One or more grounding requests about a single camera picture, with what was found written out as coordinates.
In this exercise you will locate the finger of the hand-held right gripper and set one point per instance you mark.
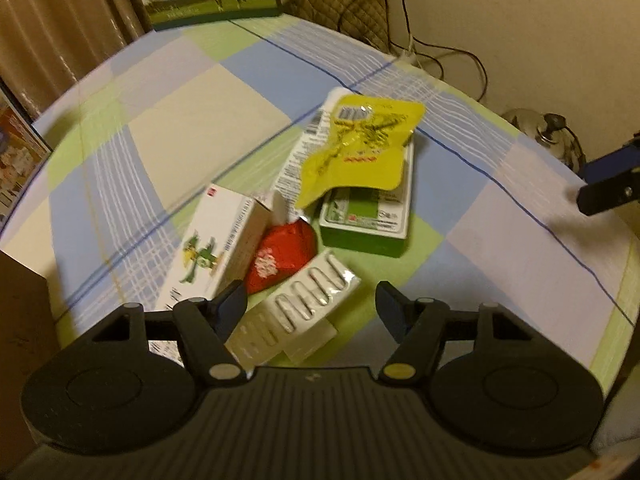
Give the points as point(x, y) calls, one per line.
point(605, 195)
point(612, 166)

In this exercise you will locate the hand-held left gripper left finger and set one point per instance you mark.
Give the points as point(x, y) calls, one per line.
point(232, 306)

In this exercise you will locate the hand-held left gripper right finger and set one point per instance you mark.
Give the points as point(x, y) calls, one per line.
point(392, 311)

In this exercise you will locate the white tablet blister pack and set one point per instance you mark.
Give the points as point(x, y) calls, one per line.
point(265, 337)

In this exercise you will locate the white box with green figure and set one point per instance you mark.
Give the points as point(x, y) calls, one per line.
point(212, 245)

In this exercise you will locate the red packet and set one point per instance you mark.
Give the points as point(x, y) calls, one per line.
point(280, 257)

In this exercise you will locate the silver capsule blister pack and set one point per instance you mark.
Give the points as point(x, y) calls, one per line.
point(310, 292)

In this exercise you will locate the green white medicine box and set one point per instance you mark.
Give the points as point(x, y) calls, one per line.
point(362, 225)

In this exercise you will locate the white printed tube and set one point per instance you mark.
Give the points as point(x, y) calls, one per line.
point(302, 155)

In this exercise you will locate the yellow snack packet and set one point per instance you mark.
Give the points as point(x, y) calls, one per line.
point(360, 145)

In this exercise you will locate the checked tablecloth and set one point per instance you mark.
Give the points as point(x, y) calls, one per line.
point(200, 110)

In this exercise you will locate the blue printed carton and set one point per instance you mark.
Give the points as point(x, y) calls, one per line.
point(17, 160)

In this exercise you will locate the beige curtain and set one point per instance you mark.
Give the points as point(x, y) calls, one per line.
point(60, 25)

